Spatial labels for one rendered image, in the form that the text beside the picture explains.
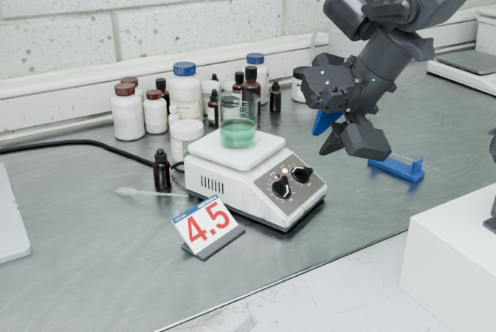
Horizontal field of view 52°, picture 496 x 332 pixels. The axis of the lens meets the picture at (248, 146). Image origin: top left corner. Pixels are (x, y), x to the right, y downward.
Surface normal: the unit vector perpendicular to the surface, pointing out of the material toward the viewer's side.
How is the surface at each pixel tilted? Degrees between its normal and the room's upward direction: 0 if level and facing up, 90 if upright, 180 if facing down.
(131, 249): 0
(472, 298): 90
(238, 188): 90
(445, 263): 90
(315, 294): 0
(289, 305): 0
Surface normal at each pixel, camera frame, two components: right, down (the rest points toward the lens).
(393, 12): -0.76, 0.30
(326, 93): -0.84, -0.18
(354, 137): -0.34, -0.58
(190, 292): 0.00, -0.90
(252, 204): -0.58, 0.36
